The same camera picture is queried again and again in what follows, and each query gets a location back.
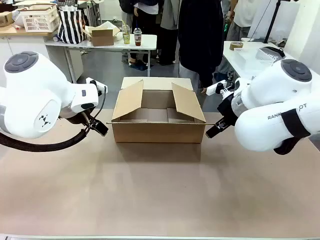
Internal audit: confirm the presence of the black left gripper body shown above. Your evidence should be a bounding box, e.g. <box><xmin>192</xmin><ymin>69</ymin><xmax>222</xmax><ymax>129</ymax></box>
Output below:
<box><xmin>70</xmin><ymin>110</ymin><xmax>93</xmax><ymax>125</ymax></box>

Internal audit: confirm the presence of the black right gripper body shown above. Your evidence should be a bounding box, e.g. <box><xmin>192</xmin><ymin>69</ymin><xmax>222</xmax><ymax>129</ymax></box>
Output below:
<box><xmin>216</xmin><ymin>93</ymin><xmax>239</xmax><ymax>124</ymax></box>

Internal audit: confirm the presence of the brown cardboard box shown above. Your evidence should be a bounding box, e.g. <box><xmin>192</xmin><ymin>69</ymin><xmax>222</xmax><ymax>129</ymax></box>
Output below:
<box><xmin>106</xmin><ymin>76</ymin><xmax>208</xmax><ymax>144</ymax></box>

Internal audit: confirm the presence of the small open cardboard box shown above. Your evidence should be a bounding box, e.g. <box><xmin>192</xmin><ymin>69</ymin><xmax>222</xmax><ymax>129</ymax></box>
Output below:
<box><xmin>82</xmin><ymin>21</ymin><xmax>121</xmax><ymax>47</ymax></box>

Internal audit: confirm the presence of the brown packing tape roll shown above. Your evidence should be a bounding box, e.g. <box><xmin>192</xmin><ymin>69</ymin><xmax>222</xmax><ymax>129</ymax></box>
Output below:
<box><xmin>229</xmin><ymin>41</ymin><xmax>244</xmax><ymax>52</ymax></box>

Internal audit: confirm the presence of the clear plastic wrapped package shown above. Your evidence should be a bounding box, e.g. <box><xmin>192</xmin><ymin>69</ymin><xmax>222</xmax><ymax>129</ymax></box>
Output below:
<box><xmin>255</xmin><ymin>45</ymin><xmax>286</xmax><ymax>64</ymax></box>

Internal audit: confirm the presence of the white folding table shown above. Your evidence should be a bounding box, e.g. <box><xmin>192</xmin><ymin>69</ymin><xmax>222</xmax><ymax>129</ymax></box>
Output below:
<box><xmin>44</xmin><ymin>33</ymin><xmax>158</xmax><ymax>83</ymax></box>

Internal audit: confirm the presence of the person in black sweatshirt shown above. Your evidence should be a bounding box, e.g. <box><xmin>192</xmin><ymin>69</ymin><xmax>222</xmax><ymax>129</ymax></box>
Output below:
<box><xmin>177</xmin><ymin>0</ymin><xmax>225</xmax><ymax>106</ymax></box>

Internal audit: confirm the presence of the black white striped bag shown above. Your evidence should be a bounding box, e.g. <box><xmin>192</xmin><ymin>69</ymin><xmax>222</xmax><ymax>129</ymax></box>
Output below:
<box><xmin>57</xmin><ymin>0</ymin><xmax>87</xmax><ymax>45</ymax></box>

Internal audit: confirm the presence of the wooden top white cabinet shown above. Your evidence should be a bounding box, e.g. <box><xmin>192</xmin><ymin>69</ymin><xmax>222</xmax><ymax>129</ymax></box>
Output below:
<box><xmin>0</xmin><ymin>23</ymin><xmax>85</xmax><ymax>87</ymax></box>

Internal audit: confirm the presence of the person in grey top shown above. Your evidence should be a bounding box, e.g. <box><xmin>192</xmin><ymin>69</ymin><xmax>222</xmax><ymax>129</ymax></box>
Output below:
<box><xmin>157</xmin><ymin>0</ymin><xmax>181</xmax><ymax>67</ymax></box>

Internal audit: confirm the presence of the person in white shirt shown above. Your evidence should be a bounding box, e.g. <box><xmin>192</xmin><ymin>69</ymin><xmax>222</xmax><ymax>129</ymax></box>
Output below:
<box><xmin>216</xmin><ymin>0</ymin><xmax>254</xmax><ymax>76</ymax></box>

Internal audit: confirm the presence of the green drink plastic cup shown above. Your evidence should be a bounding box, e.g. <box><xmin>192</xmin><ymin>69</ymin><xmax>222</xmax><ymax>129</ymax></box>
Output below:
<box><xmin>121</xmin><ymin>24</ymin><xmax>132</xmax><ymax>45</ymax></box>

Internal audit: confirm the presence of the white board panel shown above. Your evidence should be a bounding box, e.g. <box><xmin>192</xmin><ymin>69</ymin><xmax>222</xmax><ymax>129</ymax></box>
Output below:
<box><xmin>249</xmin><ymin>0</ymin><xmax>301</xmax><ymax>41</ymax></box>

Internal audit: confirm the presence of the black stand pole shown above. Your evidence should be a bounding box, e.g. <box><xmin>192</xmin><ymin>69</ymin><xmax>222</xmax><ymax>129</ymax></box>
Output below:
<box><xmin>264</xmin><ymin>0</ymin><xmax>282</xmax><ymax>44</ymax></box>

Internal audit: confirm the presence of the brown drink plastic cup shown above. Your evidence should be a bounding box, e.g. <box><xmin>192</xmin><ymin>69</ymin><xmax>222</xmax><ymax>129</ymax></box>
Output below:
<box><xmin>132</xmin><ymin>27</ymin><xmax>143</xmax><ymax>47</ymax></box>

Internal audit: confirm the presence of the white plastic crate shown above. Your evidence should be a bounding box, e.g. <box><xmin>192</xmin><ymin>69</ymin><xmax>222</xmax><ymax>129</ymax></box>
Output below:
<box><xmin>19</xmin><ymin>4</ymin><xmax>61</xmax><ymax>34</ymax></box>

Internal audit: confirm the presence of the person in dark clothes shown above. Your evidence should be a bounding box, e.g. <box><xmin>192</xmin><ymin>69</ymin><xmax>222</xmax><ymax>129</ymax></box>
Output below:
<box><xmin>118</xmin><ymin>0</ymin><xmax>161</xmax><ymax>67</ymax></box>

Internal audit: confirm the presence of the small brown cardboard carton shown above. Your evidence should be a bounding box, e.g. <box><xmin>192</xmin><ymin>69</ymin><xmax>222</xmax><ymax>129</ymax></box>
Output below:
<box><xmin>0</xmin><ymin>11</ymin><xmax>14</xmax><ymax>28</ymax></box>

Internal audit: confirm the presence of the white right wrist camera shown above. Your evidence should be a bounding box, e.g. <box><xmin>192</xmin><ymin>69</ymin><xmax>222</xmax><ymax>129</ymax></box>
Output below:
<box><xmin>206</xmin><ymin>80</ymin><xmax>236</xmax><ymax>97</ymax></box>

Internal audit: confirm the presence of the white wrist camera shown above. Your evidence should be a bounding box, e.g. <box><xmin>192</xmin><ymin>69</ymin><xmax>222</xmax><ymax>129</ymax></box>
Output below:
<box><xmin>85</xmin><ymin>77</ymin><xmax>109</xmax><ymax>95</ymax></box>
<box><xmin>206</xmin><ymin>80</ymin><xmax>236</xmax><ymax>97</ymax></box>

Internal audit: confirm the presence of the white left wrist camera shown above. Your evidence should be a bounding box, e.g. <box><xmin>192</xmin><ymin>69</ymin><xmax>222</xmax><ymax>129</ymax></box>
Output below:
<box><xmin>85</xmin><ymin>77</ymin><xmax>109</xmax><ymax>95</ymax></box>

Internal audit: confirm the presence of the black left arm cable sleeve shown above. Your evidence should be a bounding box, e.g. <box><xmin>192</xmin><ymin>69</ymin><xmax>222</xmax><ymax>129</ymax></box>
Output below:
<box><xmin>0</xmin><ymin>109</ymin><xmax>89</xmax><ymax>153</ymax></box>

